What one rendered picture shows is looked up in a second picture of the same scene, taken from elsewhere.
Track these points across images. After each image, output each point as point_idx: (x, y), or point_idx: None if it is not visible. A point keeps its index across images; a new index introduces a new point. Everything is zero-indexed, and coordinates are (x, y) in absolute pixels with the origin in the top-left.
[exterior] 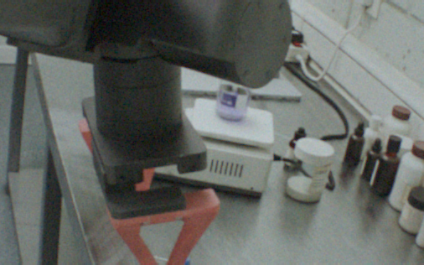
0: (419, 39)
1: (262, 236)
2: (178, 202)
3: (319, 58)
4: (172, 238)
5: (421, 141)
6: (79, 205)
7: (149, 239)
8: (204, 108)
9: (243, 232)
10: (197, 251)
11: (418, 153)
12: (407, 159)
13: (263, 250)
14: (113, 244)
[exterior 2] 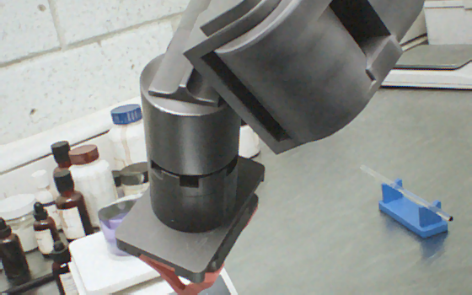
0: None
1: (276, 243)
2: None
3: None
4: (362, 270)
5: (72, 152)
6: None
7: (388, 277)
8: (126, 270)
9: (283, 252)
10: (359, 252)
11: (96, 153)
12: (97, 168)
13: (300, 233)
14: (439, 286)
